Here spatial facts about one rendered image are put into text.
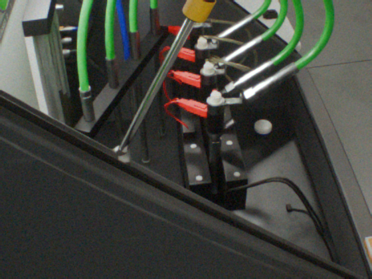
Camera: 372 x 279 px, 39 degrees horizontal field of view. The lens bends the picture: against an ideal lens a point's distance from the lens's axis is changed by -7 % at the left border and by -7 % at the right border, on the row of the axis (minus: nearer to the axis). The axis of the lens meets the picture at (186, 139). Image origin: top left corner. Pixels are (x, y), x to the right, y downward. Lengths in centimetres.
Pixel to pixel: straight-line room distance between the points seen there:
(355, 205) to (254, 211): 23
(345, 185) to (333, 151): 9
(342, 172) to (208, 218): 52
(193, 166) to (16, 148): 55
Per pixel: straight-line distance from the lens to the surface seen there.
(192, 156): 97
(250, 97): 87
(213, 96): 86
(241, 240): 56
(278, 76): 86
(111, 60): 90
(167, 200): 50
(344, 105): 273
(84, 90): 84
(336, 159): 103
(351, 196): 98
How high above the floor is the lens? 166
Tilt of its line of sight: 43 degrees down
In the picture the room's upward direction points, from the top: 2 degrees counter-clockwise
